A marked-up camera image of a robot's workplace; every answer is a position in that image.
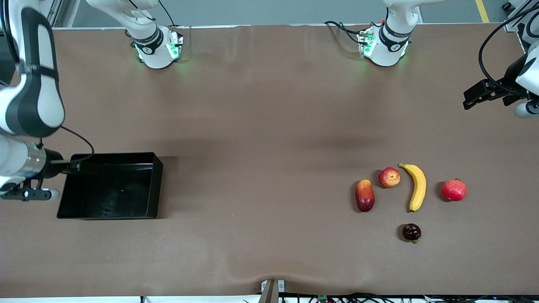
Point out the yellow banana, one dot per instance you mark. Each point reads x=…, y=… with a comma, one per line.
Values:
x=419, y=185

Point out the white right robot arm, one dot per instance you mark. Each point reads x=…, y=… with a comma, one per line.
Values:
x=156, y=54

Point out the black plastic tray box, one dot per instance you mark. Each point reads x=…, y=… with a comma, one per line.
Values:
x=113, y=193

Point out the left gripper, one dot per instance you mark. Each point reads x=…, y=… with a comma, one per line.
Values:
x=503, y=88

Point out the dark purple mangosteen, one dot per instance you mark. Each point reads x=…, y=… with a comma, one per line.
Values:
x=411, y=232

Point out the aluminium frame profile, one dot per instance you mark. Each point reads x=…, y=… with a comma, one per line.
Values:
x=54, y=12
x=516, y=19

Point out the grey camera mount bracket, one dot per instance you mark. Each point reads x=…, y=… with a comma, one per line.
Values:
x=271, y=291

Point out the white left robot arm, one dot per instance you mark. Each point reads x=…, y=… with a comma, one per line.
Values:
x=385, y=50

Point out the red yellow apple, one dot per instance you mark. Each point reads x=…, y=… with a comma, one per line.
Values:
x=389, y=177

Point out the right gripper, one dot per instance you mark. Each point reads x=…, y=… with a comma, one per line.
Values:
x=53, y=163

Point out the red yellow mango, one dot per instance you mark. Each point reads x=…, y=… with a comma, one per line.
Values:
x=364, y=198

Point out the red pomegranate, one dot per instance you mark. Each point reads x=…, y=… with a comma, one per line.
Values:
x=454, y=190

